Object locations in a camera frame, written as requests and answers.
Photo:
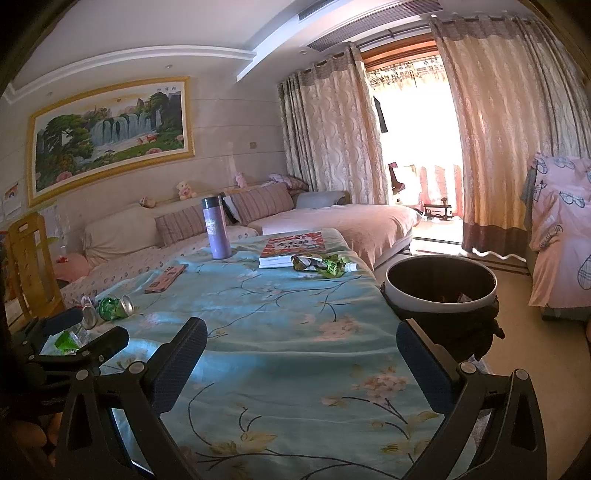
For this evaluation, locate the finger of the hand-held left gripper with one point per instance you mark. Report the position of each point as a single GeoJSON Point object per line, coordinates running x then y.
{"type": "Point", "coordinates": [60, 319]}
{"type": "Point", "coordinates": [108, 344]}

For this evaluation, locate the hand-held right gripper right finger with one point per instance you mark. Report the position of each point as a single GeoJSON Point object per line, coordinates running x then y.
{"type": "Point", "coordinates": [425, 369]}

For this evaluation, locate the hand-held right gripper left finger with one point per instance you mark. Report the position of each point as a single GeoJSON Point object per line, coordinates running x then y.
{"type": "Point", "coordinates": [182, 364]}

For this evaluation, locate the green snack packet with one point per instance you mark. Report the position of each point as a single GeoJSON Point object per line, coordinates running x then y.
{"type": "Point", "coordinates": [67, 342]}

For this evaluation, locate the white bin with black liner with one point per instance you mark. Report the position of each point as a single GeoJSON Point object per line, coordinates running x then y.
{"type": "Point", "coordinates": [438, 279]}

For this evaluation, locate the person's left hand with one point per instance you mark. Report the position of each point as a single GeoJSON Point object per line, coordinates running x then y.
{"type": "Point", "coordinates": [27, 436]}

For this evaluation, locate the crushed silver can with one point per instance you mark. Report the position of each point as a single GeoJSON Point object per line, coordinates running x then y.
{"type": "Point", "coordinates": [88, 316]}

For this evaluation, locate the crushed green can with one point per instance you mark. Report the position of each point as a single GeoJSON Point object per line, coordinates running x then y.
{"type": "Point", "coordinates": [113, 308]}

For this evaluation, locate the pink cushion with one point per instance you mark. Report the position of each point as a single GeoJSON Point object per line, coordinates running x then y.
{"type": "Point", "coordinates": [71, 267]}

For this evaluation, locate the wooden chair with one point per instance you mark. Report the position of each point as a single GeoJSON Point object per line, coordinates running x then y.
{"type": "Point", "coordinates": [34, 263]}

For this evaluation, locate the teal floral tablecloth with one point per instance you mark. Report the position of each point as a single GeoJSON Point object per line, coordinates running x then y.
{"type": "Point", "coordinates": [277, 323]}

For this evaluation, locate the crumpled green wrapper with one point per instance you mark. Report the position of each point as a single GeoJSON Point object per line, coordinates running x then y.
{"type": "Point", "coordinates": [334, 267]}

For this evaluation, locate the purple thermos bottle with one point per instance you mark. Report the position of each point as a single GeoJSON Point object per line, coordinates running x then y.
{"type": "Point", "coordinates": [217, 230]}

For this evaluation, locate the small plush toy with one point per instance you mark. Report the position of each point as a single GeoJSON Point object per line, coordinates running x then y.
{"type": "Point", "coordinates": [147, 202]}

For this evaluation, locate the cream sofa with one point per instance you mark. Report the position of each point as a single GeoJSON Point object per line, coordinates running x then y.
{"type": "Point", "coordinates": [369, 221]}

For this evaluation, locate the dark glossy wrapper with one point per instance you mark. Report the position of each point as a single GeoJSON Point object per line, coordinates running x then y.
{"type": "Point", "coordinates": [304, 263]}

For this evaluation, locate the toy train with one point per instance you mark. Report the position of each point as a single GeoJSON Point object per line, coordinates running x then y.
{"type": "Point", "coordinates": [438, 210]}

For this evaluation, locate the red cover book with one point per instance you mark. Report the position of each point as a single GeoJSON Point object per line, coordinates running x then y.
{"type": "Point", "coordinates": [291, 247]}

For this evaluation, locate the white plush bear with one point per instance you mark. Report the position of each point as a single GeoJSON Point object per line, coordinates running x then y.
{"type": "Point", "coordinates": [184, 189]}

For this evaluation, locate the large striped cushion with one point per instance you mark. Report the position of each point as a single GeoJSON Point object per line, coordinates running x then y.
{"type": "Point", "coordinates": [263, 203]}

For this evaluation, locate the pink heart print quilt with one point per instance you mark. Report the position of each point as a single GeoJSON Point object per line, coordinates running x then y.
{"type": "Point", "coordinates": [563, 240]}

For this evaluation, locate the framed landscape painting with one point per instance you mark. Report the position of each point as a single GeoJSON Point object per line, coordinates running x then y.
{"type": "Point", "coordinates": [111, 134]}

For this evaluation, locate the pink plush toy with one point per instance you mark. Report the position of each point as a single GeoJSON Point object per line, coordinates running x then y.
{"type": "Point", "coordinates": [240, 179]}

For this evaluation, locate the grey pillow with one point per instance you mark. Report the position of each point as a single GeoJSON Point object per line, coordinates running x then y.
{"type": "Point", "coordinates": [323, 198]}

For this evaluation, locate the grey cloth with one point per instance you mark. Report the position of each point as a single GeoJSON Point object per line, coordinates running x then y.
{"type": "Point", "coordinates": [528, 189]}

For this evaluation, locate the small striped pillow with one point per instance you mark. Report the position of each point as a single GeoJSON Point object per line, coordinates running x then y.
{"type": "Point", "coordinates": [288, 181]}

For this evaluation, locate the beige patterned curtain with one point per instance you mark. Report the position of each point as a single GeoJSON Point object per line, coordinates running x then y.
{"type": "Point", "coordinates": [508, 138]}
{"type": "Point", "coordinates": [332, 129]}

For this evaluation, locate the dark hanging garment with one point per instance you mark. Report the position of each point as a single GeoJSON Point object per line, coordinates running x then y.
{"type": "Point", "coordinates": [382, 115]}

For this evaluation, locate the ceiling air vent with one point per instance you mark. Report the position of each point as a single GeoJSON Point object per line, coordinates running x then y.
{"type": "Point", "coordinates": [364, 34]}

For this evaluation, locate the wall calendar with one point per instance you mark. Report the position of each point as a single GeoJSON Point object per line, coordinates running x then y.
{"type": "Point", "coordinates": [13, 198]}

